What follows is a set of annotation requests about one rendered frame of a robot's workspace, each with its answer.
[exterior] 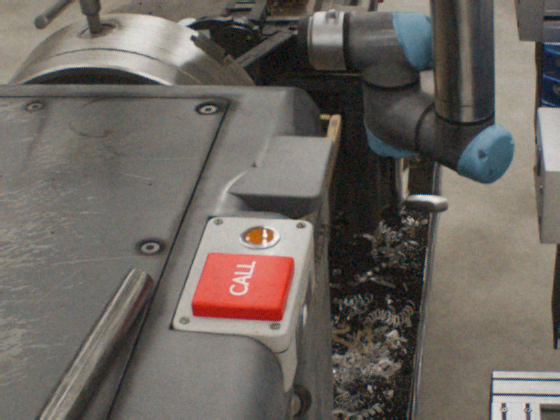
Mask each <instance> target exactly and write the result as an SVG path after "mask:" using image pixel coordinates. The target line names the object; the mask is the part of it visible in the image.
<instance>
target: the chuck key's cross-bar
mask: <svg viewBox="0 0 560 420"><path fill-rule="evenodd" d="M76 1H78V0H58V1H57V2H56V3H55V4H53V5H52V6H51V7H49V8H48V9H47V10H45V11H43V12H41V13H40V14H39V15H38V16H37V17H36V18H35V21H34V22H35V27H36V28H37V29H44V28H46V26H47V25H48V24H50V23H51V22H53V21H54V20H56V19H57V18H58V17H59V16H60V15H62V14H63V13H64V12H65V11H66V10H67V9H68V8H69V7H70V6H72V5H73V4H74V3H75V2H76Z"/></svg>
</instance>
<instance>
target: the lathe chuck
mask: <svg viewBox="0 0 560 420"><path fill-rule="evenodd" d="M100 19H101V23H102V26H110V27H111V28H112V31H111V32H109V33H107V34H105V35H102V36H98V37H93V38H85V37H84V38H82V35H83V33H84V32H85V31H86V30H88V21H87V19H84V20H81V21H78V22H75V23H73V24H70V25H68V26H66V27H63V28H61V29H60V30H58V31H57V32H55V33H53V34H52V35H50V36H49V37H47V38H46V39H45V40H43V41H42V42H41V43H40V44H39V45H37V46H36V47H35V48H34V49H33V50H32V51H31V53H30V54H29V55H28V56H27V57H26V59H25V60H24V61H23V63H22V64H21V67H20V68H19V69H18V71H17V72H16V73H15V74H14V75H13V76H12V78H11V79H10V80H9V82H8V83H7V84H9V83H10V82H11V81H13V80H14V79H15V78H16V77H17V76H18V75H19V74H21V73H22V72H23V71H25V70H27V69H28V68H30V67H32V66H33V65H35V64H37V63H39V62H41V61H43V60H46V59H48V58H51V57H54V56H57V55H61V54H64V53H69V52H76V51H86V50H95V49H104V50H114V51H121V52H130V53H135V54H138V55H142V56H145V57H147V58H150V59H151V58H153V59H156V60H158V61H161V62H163V63H165V64H167V65H168V66H170V67H172V68H174V69H176V70H177V69H178V70H180V71H182V72H183V73H185V74H187V75H188V76H190V77H191V78H193V79H194V80H196V81H197V82H198V83H200V85H201V86H207V85H227V86H255V84H254V82H253V81H252V79H251V78H250V77H249V75H248V74H247V73H246V71H244V70H243V69H242V68H241V66H240V65H239V64H238V63H237V62H236V61H235V60H234V59H233V58H232V57H231V56H230V54H229V55H228V56H227V57H226V58H225V60H224V61H223V62H224V63H225V64H226V65H227V66H226V65H225V64H224V65H223V66H222V65H221V63H219V62H218V61H217V60H216V59H215V58H213V57H212V56H211V55H208V54H207V53H205V52H204V51H202V50H201V49H199V48H197V47H196V46H194V45H193V44H194V42H193V41H194V40H195V39H196V38H197V37H198V35H199V34H198V33H197V32H195V31H194V30H192V29H190V28H188V27H186V26H184V25H179V24H177V23H174V22H171V21H169V20H166V19H163V18H155V17H151V16H147V15H141V14H106V15H100ZM189 39H190V41H189ZM191 40H193V41H191Z"/></svg>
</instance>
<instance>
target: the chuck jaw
mask: <svg viewBox="0 0 560 420"><path fill-rule="evenodd" d="M196 32H197V33H198V34H199V35H198V37H197V38H196V39H195V40H194V41H193V40H191V41H193V42H194V44H193V45H194V46H196V47H197V48H199V49H201V50H202V51H204V52H205V53H207V54H208V55H211V56H212V57H213V58H215V59H216V60H217V61H218V62H219V63H221V65H222V66H223V65H224V64H225V63H224V62H223V61H224V60H225V58H226V56H225V55H224V52H225V49H223V48H222V47H221V46H219V45H218V44H217V43H215V42H214V41H212V40H211V39H210V38H208V37H207V36H206V35H203V34H202V33H200V32H199V31H196ZM225 65H226V64H225ZM226 66H227V65H226Z"/></svg>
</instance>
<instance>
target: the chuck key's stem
mask: <svg viewBox="0 0 560 420"><path fill-rule="evenodd" d="M79 4H80V8H81V10H80V11H81V14H83V15H85V16H86V18H87V21H88V29H89V32H90V35H97V34H102V33H103V28H102V23H101V19H100V15H99V12H100V11H101V9H102V7H101V3H100V0H79Z"/></svg>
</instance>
